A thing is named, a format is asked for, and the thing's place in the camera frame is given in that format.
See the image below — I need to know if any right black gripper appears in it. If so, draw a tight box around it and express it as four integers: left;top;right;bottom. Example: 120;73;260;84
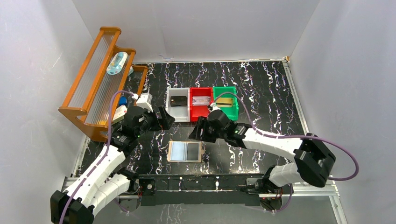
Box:
189;116;226;143

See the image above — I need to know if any white plastic bin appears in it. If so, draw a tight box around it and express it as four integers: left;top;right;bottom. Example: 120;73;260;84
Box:
166;88;190;123

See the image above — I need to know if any dark grey card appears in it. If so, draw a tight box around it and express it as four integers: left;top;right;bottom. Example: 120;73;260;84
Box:
170;96;187;107

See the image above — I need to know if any beige leather card holder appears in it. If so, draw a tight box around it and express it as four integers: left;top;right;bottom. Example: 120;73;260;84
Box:
167;141;203;163

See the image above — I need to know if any gold card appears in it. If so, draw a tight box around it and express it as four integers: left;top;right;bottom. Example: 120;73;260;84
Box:
216;100;233;107
216;97;233;104

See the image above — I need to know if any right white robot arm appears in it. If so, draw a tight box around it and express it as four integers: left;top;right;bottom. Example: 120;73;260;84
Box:
189;109;336;194

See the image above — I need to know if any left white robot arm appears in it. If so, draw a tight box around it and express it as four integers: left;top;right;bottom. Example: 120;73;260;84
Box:
50;93;175;224

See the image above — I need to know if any black card in white bin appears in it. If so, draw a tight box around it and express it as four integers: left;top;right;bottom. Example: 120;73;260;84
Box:
170;96;187;101

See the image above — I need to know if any silver card in red bin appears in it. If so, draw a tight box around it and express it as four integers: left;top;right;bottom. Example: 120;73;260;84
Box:
192;96;211;101

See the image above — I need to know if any gold card in green bin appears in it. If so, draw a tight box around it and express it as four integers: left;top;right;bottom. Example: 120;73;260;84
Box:
216;97;233;104

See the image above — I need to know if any white red small box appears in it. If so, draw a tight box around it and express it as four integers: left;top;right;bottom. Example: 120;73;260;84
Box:
112;105;127;124

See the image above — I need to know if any blue bottle cap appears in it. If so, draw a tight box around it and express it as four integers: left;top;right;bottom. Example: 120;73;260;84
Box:
118;97;127;106

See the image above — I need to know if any wooden three-tier shelf rack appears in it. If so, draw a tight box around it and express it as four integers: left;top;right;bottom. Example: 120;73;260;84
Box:
58;27;148;142

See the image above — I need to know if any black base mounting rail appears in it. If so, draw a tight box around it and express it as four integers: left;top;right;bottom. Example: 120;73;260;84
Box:
136;174;295;207

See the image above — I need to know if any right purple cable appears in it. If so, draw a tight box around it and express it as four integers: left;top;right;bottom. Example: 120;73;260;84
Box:
210;92;360;214

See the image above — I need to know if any purple cable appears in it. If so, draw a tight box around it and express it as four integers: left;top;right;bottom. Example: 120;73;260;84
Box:
210;92;360;214
58;90;138;224

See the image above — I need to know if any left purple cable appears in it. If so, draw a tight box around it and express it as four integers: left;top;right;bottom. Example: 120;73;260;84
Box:
58;90;138;224

